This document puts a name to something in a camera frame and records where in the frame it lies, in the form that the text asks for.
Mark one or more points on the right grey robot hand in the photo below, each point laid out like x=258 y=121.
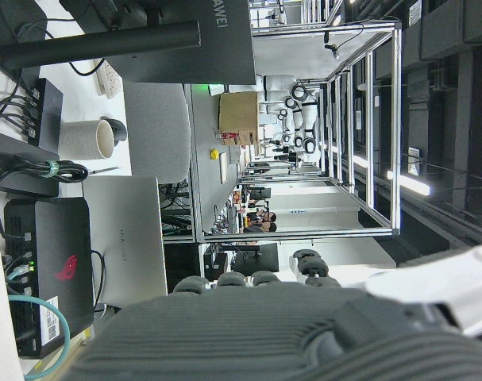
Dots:
x=240 y=337

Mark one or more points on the white paper cup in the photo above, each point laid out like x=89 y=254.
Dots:
x=85 y=139

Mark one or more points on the silver laptop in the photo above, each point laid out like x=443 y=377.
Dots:
x=125 y=238

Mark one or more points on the small yellow object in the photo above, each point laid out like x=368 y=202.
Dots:
x=214 y=153

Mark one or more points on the black mini computer red logo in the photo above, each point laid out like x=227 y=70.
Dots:
x=62 y=254

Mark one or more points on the brown cardboard box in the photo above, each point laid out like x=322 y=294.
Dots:
x=238 y=115

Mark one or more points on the black computer mouse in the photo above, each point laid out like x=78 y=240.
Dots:
x=118 y=129

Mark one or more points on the dark grey computer monitor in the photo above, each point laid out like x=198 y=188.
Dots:
x=177 y=59

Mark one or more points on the white computer keyboard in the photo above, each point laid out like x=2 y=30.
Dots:
x=107 y=79

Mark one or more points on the black docking hub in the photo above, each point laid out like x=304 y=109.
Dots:
x=48 y=111

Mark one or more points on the black monitor stand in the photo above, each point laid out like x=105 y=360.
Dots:
x=93 y=41

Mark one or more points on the aluminium frame cage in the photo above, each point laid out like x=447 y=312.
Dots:
x=395 y=131

